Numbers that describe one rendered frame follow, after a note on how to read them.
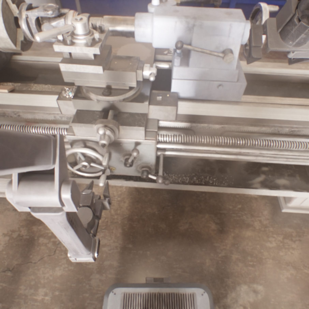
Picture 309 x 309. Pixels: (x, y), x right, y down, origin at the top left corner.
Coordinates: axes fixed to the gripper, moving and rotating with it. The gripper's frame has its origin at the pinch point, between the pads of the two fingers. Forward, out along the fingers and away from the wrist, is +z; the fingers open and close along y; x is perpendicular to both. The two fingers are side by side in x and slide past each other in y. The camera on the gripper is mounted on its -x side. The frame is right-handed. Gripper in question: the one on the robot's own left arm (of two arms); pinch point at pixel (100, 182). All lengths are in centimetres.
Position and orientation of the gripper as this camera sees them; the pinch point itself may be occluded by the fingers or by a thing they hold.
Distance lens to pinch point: 89.6
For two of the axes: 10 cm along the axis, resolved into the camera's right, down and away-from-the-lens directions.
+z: 0.6, -7.8, 6.2
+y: -10.0, -0.4, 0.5
